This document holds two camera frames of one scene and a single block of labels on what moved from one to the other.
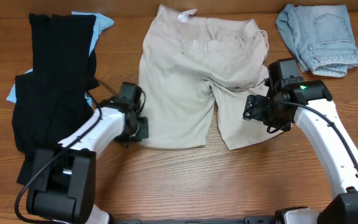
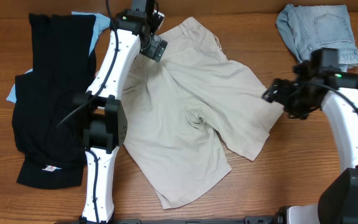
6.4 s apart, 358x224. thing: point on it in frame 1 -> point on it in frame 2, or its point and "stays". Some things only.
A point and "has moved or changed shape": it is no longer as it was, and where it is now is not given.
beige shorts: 189,63 has moved or changed shape
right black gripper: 254,107 -> 282,92
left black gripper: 142,128 -> 156,48
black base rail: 247,220 stays
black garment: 51,103 stays
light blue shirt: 102,22 stays
